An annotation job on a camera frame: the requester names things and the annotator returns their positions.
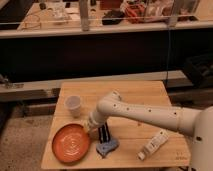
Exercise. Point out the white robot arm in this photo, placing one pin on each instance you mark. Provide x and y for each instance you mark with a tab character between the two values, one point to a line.
194	123

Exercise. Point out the orange ceramic bowl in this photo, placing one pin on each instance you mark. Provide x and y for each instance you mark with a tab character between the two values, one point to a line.
70	143

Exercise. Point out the black bag on counter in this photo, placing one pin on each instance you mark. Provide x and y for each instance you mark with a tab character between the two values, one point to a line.
112	17

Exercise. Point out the translucent plastic cup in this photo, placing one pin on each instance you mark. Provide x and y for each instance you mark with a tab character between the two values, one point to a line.
73	105

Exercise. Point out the tan pointed end tool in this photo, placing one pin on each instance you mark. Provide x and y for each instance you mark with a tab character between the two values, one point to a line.
87	128

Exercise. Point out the dark crate at right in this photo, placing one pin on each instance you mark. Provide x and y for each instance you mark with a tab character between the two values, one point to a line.
199	70

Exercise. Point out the grey metal post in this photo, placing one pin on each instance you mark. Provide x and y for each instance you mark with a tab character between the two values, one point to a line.
83	8

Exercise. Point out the red orange item on counter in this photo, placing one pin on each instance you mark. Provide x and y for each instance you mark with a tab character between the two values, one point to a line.
135	13

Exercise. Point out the white tube bottle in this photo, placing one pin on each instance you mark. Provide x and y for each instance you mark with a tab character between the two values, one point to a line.
153	144

